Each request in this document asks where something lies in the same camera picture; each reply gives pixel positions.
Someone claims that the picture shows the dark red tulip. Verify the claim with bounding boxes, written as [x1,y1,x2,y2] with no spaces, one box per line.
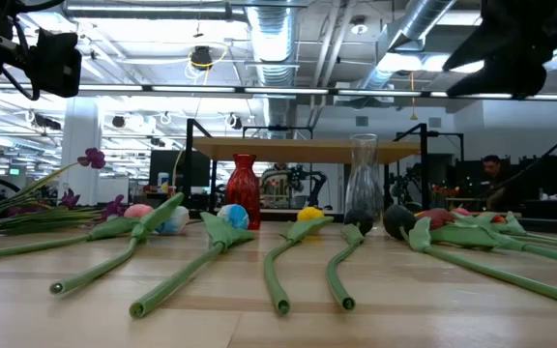
[414,208,557,269]

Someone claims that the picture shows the white and blue tulip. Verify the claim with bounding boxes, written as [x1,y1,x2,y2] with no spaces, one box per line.
[129,203,257,320]
[48,191,191,296]

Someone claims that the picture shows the black computer monitor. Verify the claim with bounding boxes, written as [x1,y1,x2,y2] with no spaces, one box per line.
[148,149,211,189]

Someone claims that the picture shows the red glass vase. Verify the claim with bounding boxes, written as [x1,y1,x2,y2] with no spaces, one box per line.
[224,153,262,231]

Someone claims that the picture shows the yellow tulip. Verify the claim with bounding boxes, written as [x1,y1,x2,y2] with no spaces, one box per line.
[263,206,336,316]

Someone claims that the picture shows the person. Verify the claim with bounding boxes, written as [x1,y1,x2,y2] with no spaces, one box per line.
[260,162,293,208]
[480,154,510,209]

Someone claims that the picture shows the thin black cable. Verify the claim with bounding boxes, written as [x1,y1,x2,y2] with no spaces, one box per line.
[481,115,557,209]

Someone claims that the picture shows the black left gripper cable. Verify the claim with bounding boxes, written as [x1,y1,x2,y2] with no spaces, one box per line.
[1,21,43,102]

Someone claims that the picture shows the pink tulip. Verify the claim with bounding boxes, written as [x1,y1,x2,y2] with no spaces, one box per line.
[0,203,156,264]

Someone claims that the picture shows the large orange tulip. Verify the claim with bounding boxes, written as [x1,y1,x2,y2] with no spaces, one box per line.
[488,212,557,247]

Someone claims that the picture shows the black tulip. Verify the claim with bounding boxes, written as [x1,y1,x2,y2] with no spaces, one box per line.
[382,203,557,313]
[325,208,375,312]

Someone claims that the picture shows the purple artificial flower bunch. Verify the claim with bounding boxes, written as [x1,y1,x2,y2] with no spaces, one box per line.
[0,147,126,238]

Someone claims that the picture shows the black room partitions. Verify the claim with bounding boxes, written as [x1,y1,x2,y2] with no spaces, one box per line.
[519,154,557,200]

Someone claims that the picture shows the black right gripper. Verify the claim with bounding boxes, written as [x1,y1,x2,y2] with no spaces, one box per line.
[442,0,557,97]

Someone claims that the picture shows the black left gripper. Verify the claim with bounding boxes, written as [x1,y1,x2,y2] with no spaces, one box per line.
[0,0,83,97]

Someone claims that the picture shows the clear glass vase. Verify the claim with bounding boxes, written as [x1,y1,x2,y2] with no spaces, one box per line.
[344,133,386,232]

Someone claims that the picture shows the overhead light bar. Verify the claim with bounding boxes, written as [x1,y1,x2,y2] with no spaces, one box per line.
[0,82,557,102]

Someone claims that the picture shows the black ceiling-mounted device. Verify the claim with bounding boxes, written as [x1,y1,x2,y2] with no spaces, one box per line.
[189,44,215,73]

